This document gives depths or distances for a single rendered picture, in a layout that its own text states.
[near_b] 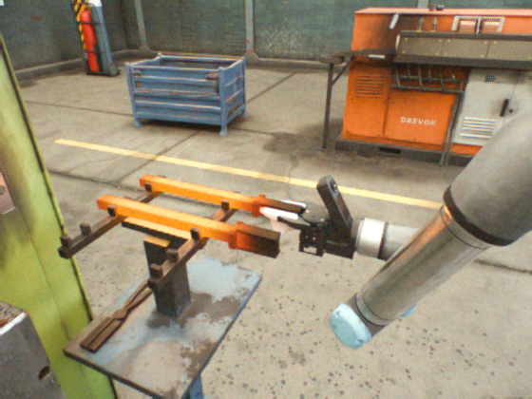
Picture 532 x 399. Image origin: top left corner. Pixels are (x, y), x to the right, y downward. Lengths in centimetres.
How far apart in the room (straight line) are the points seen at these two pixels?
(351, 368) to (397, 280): 121
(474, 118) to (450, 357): 234
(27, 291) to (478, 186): 95
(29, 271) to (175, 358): 41
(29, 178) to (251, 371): 117
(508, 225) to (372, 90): 326
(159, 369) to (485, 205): 67
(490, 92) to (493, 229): 326
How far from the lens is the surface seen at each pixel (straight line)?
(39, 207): 101
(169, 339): 89
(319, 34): 789
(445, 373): 188
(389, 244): 72
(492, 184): 47
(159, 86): 443
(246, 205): 80
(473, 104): 372
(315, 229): 74
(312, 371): 173
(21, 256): 101
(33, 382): 88
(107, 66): 782
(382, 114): 374
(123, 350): 90
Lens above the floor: 141
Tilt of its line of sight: 29 degrees down
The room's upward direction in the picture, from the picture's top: straight up
